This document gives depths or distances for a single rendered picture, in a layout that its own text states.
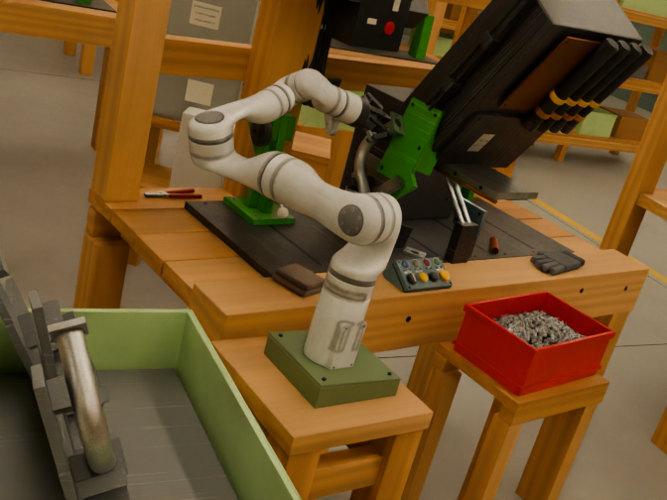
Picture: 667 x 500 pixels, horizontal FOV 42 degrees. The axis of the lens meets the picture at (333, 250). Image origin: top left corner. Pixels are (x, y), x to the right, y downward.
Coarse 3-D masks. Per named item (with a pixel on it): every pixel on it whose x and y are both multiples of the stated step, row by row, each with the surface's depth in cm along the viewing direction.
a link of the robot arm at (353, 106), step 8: (352, 96) 206; (352, 104) 206; (360, 104) 208; (344, 112) 205; (352, 112) 206; (360, 112) 208; (328, 120) 212; (336, 120) 211; (344, 120) 208; (352, 120) 208; (328, 128) 212; (336, 128) 212
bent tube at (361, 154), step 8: (392, 112) 219; (392, 120) 218; (400, 120) 220; (392, 128) 218; (400, 128) 219; (360, 144) 225; (368, 144) 224; (360, 152) 225; (368, 152) 226; (360, 160) 225; (360, 168) 224; (360, 176) 223; (360, 184) 223; (360, 192) 222; (368, 192) 222
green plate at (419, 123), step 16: (416, 112) 219; (432, 112) 215; (416, 128) 218; (432, 128) 214; (400, 144) 220; (416, 144) 217; (432, 144) 218; (384, 160) 223; (400, 160) 219; (416, 160) 216; (432, 160) 220; (384, 176) 222; (400, 176) 218
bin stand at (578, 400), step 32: (448, 352) 201; (448, 384) 204; (480, 384) 194; (576, 384) 201; (608, 384) 207; (512, 416) 187; (544, 416) 195; (576, 416) 208; (480, 448) 233; (512, 448) 194; (576, 448) 213; (416, 480) 214; (480, 480) 196; (544, 480) 217
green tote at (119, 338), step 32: (0, 320) 139; (96, 320) 146; (128, 320) 149; (160, 320) 152; (192, 320) 151; (0, 352) 142; (96, 352) 149; (128, 352) 152; (160, 352) 155; (192, 352) 150; (192, 384) 150; (224, 384) 136; (224, 416) 136; (224, 448) 135; (256, 448) 124; (256, 480) 124; (288, 480) 117
